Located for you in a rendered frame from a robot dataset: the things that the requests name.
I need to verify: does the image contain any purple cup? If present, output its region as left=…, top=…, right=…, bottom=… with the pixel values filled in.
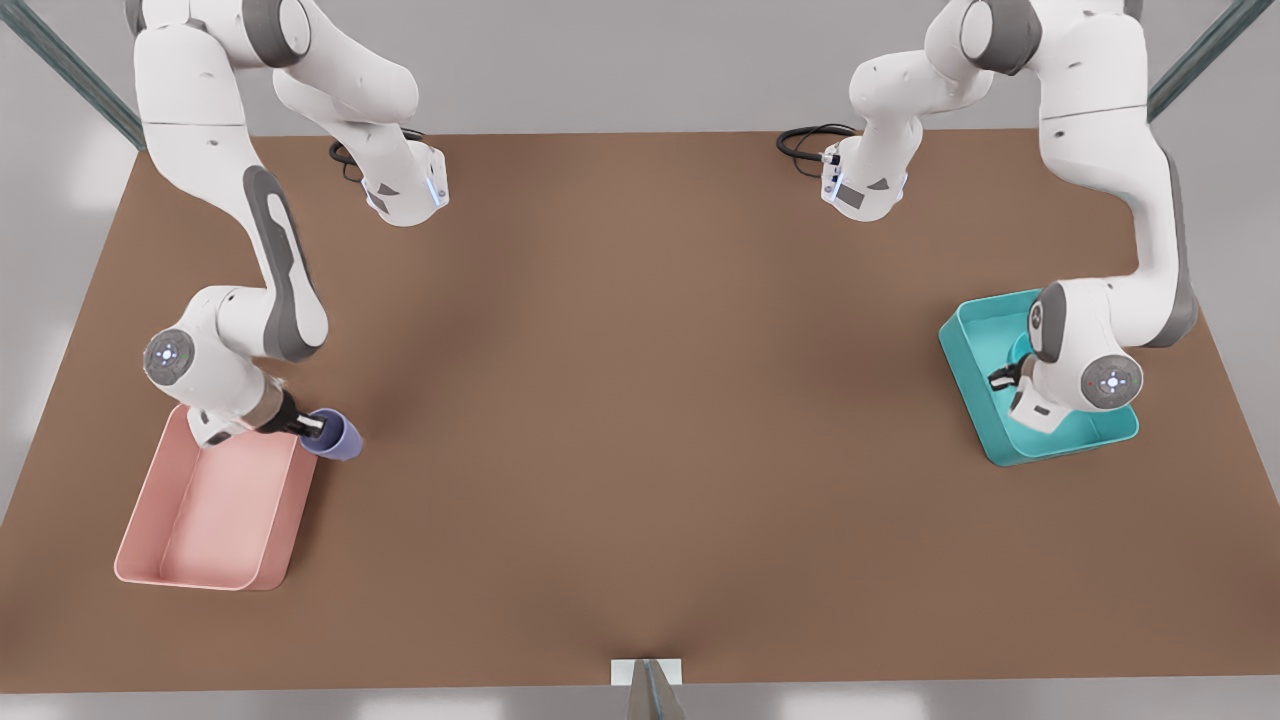
left=299, top=407, right=364, bottom=463

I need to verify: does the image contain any teal rectangular box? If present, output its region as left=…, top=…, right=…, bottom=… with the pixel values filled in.
left=938, top=289, right=1141, bottom=468

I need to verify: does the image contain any pink rectangular box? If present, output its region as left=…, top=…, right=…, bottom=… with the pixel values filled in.
left=113, top=404, right=319, bottom=592

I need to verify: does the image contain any black cable loop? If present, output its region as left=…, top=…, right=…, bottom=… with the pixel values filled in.
left=329, top=127, right=428, bottom=187
left=776, top=123, right=862, bottom=180

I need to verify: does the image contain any silver frame post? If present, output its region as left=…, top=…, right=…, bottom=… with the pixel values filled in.
left=0, top=0, right=147, bottom=152
left=1147, top=0, right=1278, bottom=123
left=611, top=657, right=689, bottom=720

